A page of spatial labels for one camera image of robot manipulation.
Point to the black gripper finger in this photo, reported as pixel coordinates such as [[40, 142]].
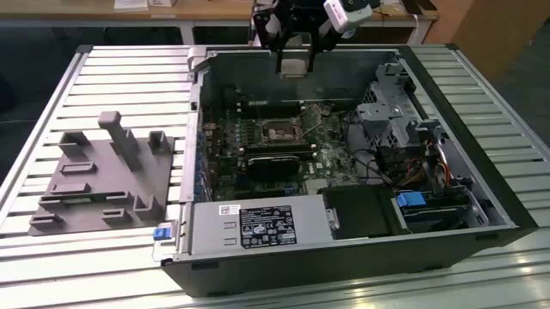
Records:
[[312, 58], [280, 61]]

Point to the silver CPU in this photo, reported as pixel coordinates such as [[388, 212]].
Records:
[[295, 69]]

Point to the CPU socket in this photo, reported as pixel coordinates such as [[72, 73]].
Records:
[[279, 132]]

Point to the black RAM slot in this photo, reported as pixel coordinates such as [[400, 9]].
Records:
[[275, 148], [279, 153]]

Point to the black heatsink block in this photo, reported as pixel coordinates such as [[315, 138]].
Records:
[[258, 109]]

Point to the metal drive cage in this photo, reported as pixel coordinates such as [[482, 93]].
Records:
[[386, 112]]

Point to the green motherboard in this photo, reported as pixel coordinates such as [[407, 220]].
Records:
[[331, 161]]

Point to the small white box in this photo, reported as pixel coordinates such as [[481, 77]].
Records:
[[162, 2]]

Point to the black graphics card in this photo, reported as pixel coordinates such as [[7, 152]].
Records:
[[272, 169]]

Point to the small silver heatsink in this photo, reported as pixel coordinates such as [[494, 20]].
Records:
[[316, 186]]

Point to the wooden cabinet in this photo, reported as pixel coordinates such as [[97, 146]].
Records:
[[494, 32]]

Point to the wooden desk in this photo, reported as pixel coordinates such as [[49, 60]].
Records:
[[85, 16]]

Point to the black plastic shroud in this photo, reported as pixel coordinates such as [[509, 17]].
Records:
[[360, 209]]

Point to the blue disk carrier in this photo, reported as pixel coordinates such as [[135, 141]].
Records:
[[410, 199]]

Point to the silver power supply unit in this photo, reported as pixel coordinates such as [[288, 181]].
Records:
[[215, 231]]

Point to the grey parts rack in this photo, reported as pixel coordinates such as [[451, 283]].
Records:
[[103, 180]]

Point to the black hard disk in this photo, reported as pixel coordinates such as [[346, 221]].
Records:
[[434, 219]]

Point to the blue case latch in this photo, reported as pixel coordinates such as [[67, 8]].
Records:
[[160, 233]]

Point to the black open PC case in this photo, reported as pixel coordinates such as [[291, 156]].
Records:
[[300, 273]]

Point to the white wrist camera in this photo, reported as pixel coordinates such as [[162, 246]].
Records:
[[343, 14]]

